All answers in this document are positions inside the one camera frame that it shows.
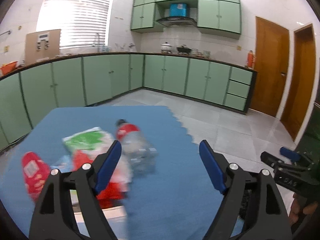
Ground red and white wrapper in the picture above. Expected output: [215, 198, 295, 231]
[72, 150, 131, 208]

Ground wooden door with handle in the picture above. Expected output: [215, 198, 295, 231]
[250, 16, 290, 117]

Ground plain wooden door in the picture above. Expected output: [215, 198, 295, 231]
[280, 24, 316, 142]

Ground green lower cabinets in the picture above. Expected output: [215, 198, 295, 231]
[0, 52, 258, 150]

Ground black appliance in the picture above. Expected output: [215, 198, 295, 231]
[296, 100, 320, 155]

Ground red snack packet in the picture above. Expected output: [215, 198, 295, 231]
[21, 152, 52, 202]

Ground clear plastic bottle red label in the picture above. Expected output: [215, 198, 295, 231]
[115, 119, 159, 174]

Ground cardboard box on counter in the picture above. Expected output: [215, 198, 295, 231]
[24, 29, 62, 65]

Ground blue and white drink carton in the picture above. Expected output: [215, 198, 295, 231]
[51, 155, 74, 170]

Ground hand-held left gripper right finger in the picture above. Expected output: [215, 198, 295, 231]
[199, 139, 293, 240]

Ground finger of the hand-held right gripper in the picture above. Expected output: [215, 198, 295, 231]
[260, 151, 293, 172]
[279, 146, 302, 163]

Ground orange thermos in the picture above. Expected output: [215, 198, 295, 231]
[246, 50, 256, 69]

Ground person's right hand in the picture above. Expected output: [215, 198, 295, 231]
[289, 194, 320, 228]

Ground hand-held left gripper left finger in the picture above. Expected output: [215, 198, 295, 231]
[29, 140, 123, 240]

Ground blue tablecloth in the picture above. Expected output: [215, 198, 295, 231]
[0, 106, 248, 240]

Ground green upper cabinets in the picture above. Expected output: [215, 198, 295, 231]
[130, 0, 242, 36]

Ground range hood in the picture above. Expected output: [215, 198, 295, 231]
[154, 16, 197, 27]

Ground stacked glass bowls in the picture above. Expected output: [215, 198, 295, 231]
[191, 49, 212, 58]

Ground orange basin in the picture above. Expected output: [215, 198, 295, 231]
[0, 61, 19, 75]

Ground green cabinets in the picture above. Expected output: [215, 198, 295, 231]
[130, 0, 242, 36]
[0, 52, 258, 150]

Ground blue box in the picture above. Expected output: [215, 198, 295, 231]
[170, 3, 188, 17]

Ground white window blinds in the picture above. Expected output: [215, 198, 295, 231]
[36, 0, 115, 49]

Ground green and white packet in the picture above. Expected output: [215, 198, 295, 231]
[62, 127, 115, 155]

